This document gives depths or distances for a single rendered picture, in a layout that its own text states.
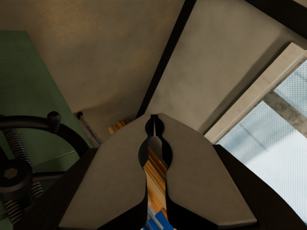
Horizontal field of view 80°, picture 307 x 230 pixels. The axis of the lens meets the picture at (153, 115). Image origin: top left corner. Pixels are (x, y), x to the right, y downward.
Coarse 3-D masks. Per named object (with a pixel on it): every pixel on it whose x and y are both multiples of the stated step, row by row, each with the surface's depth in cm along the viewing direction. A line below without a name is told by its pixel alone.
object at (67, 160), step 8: (56, 160) 55; (64, 160) 56; (72, 160) 57; (40, 168) 52; (48, 168) 53; (56, 168) 53; (64, 168) 54; (48, 184) 50; (32, 200) 46; (0, 208) 43
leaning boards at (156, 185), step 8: (112, 128) 207; (120, 128) 208; (152, 152) 198; (152, 160) 198; (144, 168) 190; (152, 168) 187; (160, 168) 196; (152, 176) 187; (160, 176) 194; (152, 184) 187; (160, 184) 183; (152, 192) 198; (160, 192) 181; (152, 200) 195; (160, 200) 186; (152, 208) 218; (160, 208) 196
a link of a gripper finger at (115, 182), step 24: (144, 120) 11; (120, 144) 9; (144, 144) 9; (96, 168) 8; (120, 168) 8; (96, 192) 7; (120, 192) 7; (144, 192) 7; (72, 216) 6; (96, 216) 6; (120, 216) 6; (144, 216) 7
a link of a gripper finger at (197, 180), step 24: (168, 120) 11; (168, 144) 9; (192, 144) 9; (168, 168) 8; (192, 168) 8; (216, 168) 8; (168, 192) 7; (192, 192) 7; (216, 192) 7; (168, 216) 7; (192, 216) 6; (216, 216) 6; (240, 216) 6
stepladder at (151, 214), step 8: (80, 112) 159; (88, 128) 155; (88, 136) 147; (96, 136) 151; (96, 144) 145; (152, 216) 126; (160, 216) 129; (152, 224) 124; (160, 224) 124; (168, 224) 127
